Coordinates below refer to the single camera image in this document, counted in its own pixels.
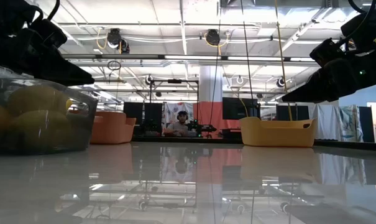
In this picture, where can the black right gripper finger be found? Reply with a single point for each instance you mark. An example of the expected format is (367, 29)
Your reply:
(315, 90)

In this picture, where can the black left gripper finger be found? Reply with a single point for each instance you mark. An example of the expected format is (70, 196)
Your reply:
(69, 76)

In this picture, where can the yellow mango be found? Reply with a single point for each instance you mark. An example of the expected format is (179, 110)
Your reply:
(69, 104)
(38, 129)
(35, 99)

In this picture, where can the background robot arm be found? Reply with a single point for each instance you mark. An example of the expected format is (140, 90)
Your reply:
(203, 127)

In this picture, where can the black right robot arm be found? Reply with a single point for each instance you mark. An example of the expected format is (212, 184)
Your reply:
(371, 26)

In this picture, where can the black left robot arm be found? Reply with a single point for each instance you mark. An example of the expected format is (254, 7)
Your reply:
(7, 9)

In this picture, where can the black screen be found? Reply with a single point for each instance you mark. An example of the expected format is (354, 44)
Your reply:
(296, 112)

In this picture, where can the white hanging cloth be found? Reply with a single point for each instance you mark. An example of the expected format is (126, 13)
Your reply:
(326, 121)

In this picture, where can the small black ceiling reel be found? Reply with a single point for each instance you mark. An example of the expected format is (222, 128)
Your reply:
(148, 80)
(280, 82)

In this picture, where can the teal patterned cloth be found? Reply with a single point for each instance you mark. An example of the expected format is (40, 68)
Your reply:
(350, 123)

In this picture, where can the dark blue panel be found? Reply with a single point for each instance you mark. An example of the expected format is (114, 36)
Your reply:
(366, 124)

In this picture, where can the grey translucent plastic basket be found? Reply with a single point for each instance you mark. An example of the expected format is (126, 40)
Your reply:
(85, 130)

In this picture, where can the yellow plastic basket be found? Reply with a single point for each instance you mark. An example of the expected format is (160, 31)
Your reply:
(277, 133)

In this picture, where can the large black ceiling reel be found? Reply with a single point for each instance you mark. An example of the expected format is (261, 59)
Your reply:
(212, 37)
(114, 37)

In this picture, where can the salmon plastic basket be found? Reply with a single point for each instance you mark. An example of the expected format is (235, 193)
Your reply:
(111, 127)

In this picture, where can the black monitor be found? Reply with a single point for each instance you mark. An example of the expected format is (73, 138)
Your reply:
(239, 108)

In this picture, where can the black partition panel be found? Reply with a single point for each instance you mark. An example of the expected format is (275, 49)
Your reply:
(142, 116)

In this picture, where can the salmon fabric panel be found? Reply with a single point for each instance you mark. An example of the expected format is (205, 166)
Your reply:
(222, 118)

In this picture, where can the floral cloth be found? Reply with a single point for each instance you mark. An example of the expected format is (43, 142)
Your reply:
(169, 109)

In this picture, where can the white pillar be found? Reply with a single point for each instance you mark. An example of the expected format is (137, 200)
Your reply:
(210, 84)

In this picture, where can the long LED light bar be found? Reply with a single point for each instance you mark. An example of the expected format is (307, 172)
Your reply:
(175, 57)

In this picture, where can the headphones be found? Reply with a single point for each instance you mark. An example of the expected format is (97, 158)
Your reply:
(182, 114)

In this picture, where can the person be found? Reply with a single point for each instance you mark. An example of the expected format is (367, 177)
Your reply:
(180, 127)

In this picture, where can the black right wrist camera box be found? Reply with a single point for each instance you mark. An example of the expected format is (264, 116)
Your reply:
(326, 53)

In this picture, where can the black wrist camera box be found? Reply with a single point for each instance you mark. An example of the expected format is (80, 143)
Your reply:
(326, 53)
(49, 32)

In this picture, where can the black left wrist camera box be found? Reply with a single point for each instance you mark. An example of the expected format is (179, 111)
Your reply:
(49, 32)

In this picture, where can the black gantry frame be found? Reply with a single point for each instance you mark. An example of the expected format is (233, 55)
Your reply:
(175, 81)

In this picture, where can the black table frame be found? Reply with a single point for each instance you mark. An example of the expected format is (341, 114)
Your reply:
(156, 139)

